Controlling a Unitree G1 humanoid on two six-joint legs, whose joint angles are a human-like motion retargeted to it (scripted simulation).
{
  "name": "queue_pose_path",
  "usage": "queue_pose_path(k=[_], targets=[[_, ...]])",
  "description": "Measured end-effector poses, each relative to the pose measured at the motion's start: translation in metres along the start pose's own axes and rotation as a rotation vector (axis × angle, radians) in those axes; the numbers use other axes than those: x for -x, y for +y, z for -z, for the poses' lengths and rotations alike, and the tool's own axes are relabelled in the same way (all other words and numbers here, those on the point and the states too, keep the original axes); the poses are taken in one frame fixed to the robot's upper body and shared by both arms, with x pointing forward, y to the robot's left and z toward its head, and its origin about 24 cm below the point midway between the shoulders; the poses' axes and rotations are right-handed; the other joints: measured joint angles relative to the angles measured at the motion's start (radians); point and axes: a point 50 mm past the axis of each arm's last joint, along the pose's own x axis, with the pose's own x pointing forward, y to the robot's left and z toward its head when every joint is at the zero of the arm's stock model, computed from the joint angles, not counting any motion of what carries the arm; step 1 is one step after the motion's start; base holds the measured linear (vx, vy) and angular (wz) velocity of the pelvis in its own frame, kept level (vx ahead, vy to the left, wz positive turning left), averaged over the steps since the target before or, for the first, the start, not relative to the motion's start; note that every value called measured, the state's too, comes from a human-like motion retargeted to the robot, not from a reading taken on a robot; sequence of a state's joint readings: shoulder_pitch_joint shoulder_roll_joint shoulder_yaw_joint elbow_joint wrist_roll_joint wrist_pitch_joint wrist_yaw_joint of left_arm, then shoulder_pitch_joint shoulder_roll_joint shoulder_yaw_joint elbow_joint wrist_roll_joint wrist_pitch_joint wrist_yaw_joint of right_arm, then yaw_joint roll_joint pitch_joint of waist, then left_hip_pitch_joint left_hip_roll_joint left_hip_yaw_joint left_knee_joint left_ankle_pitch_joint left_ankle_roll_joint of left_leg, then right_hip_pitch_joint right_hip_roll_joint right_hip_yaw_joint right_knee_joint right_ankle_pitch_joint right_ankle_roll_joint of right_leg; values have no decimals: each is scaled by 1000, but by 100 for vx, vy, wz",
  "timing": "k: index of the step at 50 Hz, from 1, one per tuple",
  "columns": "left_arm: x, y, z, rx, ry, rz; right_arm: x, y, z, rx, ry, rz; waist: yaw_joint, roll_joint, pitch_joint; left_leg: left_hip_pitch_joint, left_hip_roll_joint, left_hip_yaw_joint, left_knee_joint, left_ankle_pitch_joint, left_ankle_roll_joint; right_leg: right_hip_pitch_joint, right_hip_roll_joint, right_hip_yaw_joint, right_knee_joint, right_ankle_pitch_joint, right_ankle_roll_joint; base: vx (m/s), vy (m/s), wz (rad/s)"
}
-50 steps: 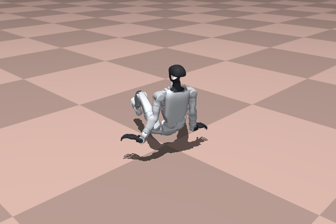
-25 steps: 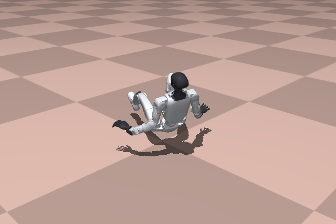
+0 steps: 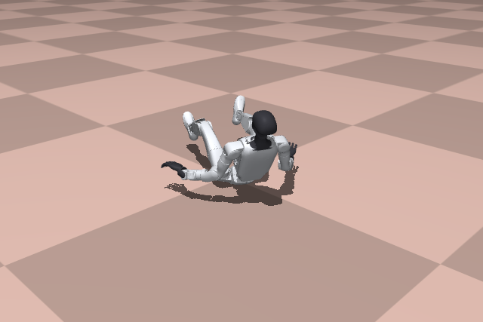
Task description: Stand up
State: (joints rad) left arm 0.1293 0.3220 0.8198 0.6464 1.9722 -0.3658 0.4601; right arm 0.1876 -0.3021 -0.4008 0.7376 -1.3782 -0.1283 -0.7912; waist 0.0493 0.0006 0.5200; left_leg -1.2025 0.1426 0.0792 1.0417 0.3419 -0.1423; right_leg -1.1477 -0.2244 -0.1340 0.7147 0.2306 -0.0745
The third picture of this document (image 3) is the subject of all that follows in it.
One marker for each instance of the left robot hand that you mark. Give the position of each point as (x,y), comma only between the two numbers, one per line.
(175,166)

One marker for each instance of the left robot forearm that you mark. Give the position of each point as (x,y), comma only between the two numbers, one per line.
(204,175)

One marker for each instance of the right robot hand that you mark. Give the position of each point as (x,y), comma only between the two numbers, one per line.
(292,150)

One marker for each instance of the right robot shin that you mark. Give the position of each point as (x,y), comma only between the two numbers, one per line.
(243,118)

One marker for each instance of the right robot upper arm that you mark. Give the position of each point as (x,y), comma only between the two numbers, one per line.
(283,153)

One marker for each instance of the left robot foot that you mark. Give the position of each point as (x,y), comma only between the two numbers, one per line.
(187,120)

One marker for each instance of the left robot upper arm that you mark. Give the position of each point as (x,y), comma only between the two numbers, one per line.
(231,151)

